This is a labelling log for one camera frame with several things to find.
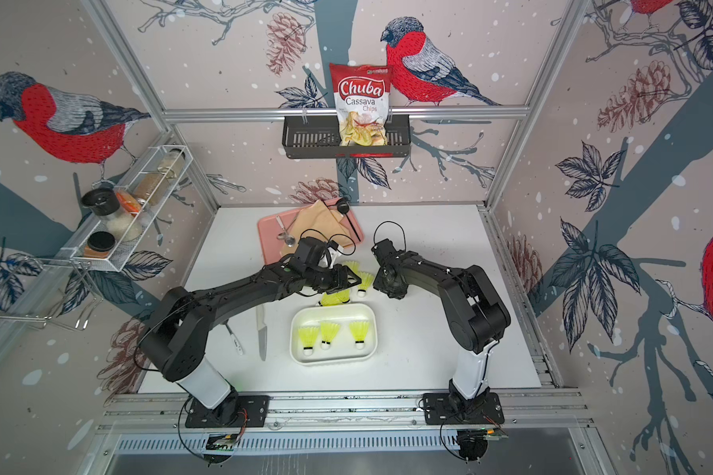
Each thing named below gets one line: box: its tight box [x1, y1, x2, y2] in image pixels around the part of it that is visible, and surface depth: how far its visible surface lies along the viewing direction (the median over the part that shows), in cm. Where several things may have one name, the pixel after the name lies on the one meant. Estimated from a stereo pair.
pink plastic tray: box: [257, 198, 365, 265], surface depth 116 cm
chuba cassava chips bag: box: [328, 63, 393, 147], surface depth 85 cm
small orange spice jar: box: [83, 230, 116, 260], surface depth 62 cm
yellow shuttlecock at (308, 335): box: [298, 325, 320, 357], surface depth 85 cm
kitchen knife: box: [256, 304, 268, 362], surface depth 87 cm
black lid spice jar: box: [81, 188, 143, 242], surface depth 67 cm
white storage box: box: [289, 303, 379, 367], surface depth 86 cm
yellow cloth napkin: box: [281, 199, 354, 258], surface depth 117 cm
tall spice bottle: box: [134, 147, 187, 206], surface depth 81 cm
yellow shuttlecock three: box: [319, 288, 351, 307], surface depth 92 cm
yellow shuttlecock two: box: [349, 320, 370, 350], surface depth 85 cm
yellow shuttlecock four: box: [319, 321, 341, 351], surface depth 87 cm
